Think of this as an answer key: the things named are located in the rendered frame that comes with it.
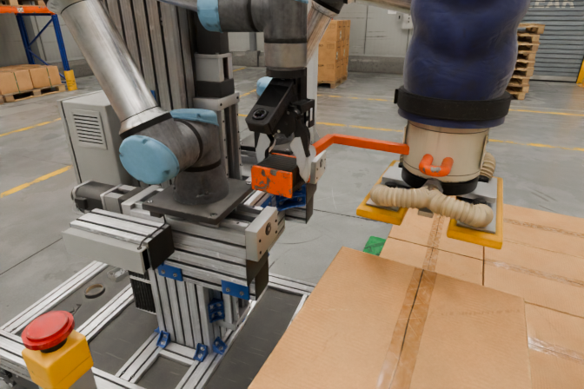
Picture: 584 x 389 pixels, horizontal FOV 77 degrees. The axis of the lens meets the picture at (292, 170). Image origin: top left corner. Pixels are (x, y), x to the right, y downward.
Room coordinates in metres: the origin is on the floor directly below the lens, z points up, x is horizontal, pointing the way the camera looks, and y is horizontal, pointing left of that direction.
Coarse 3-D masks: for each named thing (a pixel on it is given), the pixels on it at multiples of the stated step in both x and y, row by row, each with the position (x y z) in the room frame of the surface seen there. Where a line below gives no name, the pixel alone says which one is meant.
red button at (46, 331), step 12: (60, 312) 0.46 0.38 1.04; (36, 324) 0.43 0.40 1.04; (48, 324) 0.43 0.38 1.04; (60, 324) 0.43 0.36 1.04; (72, 324) 0.44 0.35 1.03; (24, 336) 0.42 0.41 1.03; (36, 336) 0.41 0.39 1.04; (48, 336) 0.41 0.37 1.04; (60, 336) 0.42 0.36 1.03; (36, 348) 0.40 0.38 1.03; (48, 348) 0.42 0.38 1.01
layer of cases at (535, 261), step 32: (416, 224) 1.54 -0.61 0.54; (512, 224) 1.54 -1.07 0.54; (544, 224) 1.54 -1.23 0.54; (576, 224) 1.54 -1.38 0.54; (384, 256) 1.28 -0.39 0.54; (416, 256) 1.28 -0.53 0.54; (448, 256) 1.28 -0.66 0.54; (480, 256) 1.28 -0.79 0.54; (512, 256) 1.28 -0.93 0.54; (544, 256) 1.28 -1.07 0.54; (576, 256) 1.28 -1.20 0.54; (512, 288) 1.08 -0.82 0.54; (544, 288) 1.08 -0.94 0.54; (576, 288) 1.08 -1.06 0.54; (544, 320) 0.93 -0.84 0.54; (576, 320) 0.93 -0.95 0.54; (544, 352) 0.81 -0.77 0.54; (576, 352) 0.81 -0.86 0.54; (544, 384) 0.70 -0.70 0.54; (576, 384) 0.70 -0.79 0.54
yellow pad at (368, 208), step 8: (376, 184) 0.84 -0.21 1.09; (384, 184) 0.83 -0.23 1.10; (392, 184) 0.78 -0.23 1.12; (368, 200) 0.74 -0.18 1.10; (360, 208) 0.71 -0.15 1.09; (368, 208) 0.71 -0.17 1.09; (376, 208) 0.71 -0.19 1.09; (384, 208) 0.71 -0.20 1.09; (392, 208) 0.70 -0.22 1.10; (400, 208) 0.71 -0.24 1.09; (368, 216) 0.70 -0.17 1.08; (376, 216) 0.69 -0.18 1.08; (384, 216) 0.69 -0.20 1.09; (392, 216) 0.68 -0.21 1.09; (400, 216) 0.68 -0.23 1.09; (400, 224) 0.67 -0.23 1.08
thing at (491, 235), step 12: (480, 180) 0.81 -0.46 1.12; (492, 180) 0.85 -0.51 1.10; (492, 204) 0.72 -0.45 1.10; (456, 228) 0.63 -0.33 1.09; (468, 228) 0.63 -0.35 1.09; (480, 228) 0.62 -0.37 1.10; (492, 228) 0.62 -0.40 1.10; (468, 240) 0.61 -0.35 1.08; (480, 240) 0.60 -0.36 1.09; (492, 240) 0.59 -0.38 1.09
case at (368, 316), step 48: (336, 288) 0.62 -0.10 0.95; (384, 288) 0.62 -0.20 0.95; (432, 288) 0.62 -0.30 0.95; (480, 288) 0.62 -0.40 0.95; (288, 336) 0.49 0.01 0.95; (336, 336) 0.49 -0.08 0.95; (384, 336) 0.49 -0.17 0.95; (432, 336) 0.49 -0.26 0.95; (480, 336) 0.49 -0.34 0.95; (288, 384) 0.40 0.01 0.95; (336, 384) 0.40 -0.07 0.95; (384, 384) 0.40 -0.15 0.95; (432, 384) 0.40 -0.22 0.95; (480, 384) 0.40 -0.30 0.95; (528, 384) 0.40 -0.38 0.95
